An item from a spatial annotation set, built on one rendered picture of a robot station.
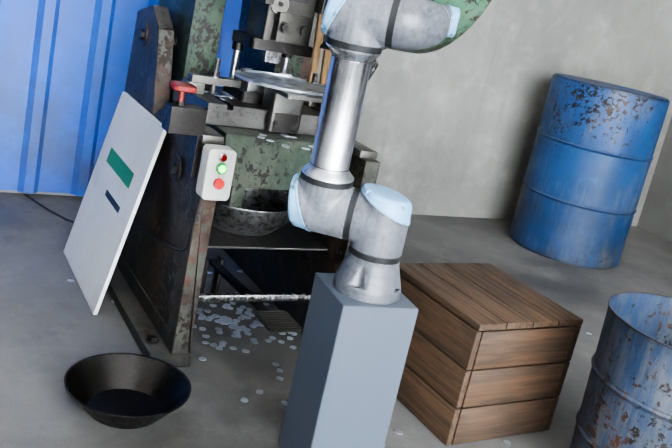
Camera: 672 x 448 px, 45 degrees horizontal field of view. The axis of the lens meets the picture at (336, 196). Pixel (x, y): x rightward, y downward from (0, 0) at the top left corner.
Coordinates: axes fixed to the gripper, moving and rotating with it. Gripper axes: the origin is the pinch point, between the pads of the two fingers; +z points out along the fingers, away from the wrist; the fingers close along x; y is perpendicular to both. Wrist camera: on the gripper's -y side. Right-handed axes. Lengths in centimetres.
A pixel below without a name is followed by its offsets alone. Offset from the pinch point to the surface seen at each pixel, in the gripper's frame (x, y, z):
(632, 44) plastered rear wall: 303, 1, -33
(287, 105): -4.2, -6.4, 9.9
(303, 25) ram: 1.7, -18.3, -9.1
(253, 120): -9.7, -10.3, 17.9
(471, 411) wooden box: -1, 85, 41
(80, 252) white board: -12, -40, 95
